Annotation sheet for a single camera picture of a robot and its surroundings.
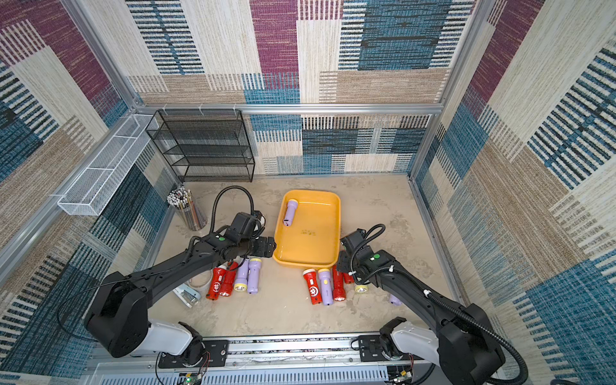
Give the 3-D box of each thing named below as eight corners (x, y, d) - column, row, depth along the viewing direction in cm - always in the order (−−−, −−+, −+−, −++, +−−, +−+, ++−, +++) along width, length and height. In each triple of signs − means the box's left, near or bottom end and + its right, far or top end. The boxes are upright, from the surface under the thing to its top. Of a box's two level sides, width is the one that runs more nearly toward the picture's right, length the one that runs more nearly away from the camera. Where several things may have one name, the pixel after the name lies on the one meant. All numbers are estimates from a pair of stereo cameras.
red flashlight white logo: (312, 306, 83) (312, 303, 81) (303, 273, 91) (303, 270, 89) (325, 302, 84) (325, 299, 82) (314, 270, 92) (314, 267, 89)
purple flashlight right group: (322, 305, 84) (323, 302, 81) (318, 272, 91) (318, 268, 89) (334, 304, 84) (335, 301, 81) (329, 271, 92) (329, 267, 89)
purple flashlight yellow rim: (235, 291, 87) (233, 287, 85) (241, 263, 94) (238, 259, 91) (247, 291, 87) (245, 287, 84) (251, 263, 94) (250, 259, 91)
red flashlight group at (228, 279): (221, 297, 86) (219, 294, 83) (228, 265, 93) (226, 261, 91) (232, 297, 86) (229, 294, 83) (238, 265, 93) (236, 261, 91)
